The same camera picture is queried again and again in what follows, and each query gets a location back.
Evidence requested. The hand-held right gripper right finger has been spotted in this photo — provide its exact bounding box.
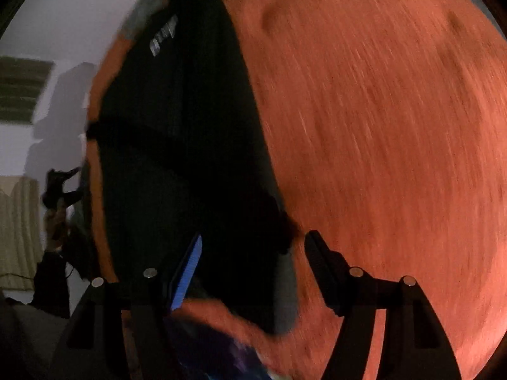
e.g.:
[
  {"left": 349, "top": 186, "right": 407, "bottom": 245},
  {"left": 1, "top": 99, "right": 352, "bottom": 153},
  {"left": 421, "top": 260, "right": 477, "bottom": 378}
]
[{"left": 304, "top": 230, "right": 462, "bottom": 380}]

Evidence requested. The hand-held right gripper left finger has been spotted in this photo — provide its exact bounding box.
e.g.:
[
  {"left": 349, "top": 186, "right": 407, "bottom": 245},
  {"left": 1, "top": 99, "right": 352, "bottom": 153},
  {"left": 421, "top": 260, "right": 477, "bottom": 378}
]
[{"left": 48, "top": 234, "right": 203, "bottom": 380}]

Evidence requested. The black garment white print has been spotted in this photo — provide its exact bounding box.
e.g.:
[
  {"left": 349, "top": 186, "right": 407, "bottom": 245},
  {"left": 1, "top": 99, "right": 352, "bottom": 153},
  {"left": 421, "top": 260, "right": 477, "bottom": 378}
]
[{"left": 85, "top": 0, "right": 298, "bottom": 335}]

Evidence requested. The person's left forearm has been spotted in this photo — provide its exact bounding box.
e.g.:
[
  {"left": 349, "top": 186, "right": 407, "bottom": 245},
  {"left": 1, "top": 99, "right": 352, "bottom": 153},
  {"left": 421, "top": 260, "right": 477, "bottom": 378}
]
[{"left": 29, "top": 247, "right": 73, "bottom": 319}]

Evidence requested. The person's left hand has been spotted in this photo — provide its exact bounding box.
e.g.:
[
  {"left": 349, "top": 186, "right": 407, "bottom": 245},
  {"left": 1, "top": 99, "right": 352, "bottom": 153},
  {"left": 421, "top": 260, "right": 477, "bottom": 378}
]
[{"left": 45, "top": 207, "right": 71, "bottom": 251}]

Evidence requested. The beige striped curtain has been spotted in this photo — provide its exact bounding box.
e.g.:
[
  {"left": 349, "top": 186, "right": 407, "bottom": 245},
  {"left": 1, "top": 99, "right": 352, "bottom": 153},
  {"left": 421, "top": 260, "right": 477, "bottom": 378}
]
[{"left": 0, "top": 176, "right": 43, "bottom": 290}]

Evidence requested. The blue printed blanket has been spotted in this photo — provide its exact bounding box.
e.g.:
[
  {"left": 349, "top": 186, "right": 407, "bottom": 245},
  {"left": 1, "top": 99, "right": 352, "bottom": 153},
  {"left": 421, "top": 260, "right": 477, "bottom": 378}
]
[{"left": 164, "top": 314, "right": 280, "bottom": 380}]

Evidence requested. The orange fuzzy blanket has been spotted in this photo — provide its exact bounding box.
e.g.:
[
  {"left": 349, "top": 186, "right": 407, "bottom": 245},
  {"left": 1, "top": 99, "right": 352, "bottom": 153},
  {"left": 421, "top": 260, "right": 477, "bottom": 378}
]
[{"left": 86, "top": 0, "right": 507, "bottom": 380}]

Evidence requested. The person's grey clothing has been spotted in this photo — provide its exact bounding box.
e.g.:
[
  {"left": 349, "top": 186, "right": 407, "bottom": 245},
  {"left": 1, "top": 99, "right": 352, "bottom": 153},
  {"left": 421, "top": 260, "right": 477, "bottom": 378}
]
[{"left": 0, "top": 295, "right": 70, "bottom": 380}]

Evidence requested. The grey-green folded cloth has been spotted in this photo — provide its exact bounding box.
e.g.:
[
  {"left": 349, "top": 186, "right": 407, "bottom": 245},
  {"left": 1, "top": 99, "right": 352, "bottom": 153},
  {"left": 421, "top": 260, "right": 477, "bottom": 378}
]
[{"left": 122, "top": 0, "right": 199, "bottom": 41}]

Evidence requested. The slatted wall vent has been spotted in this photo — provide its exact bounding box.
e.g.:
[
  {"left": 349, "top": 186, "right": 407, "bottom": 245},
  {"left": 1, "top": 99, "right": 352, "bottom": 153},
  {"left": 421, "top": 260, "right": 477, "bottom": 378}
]
[{"left": 0, "top": 56, "right": 55, "bottom": 124}]

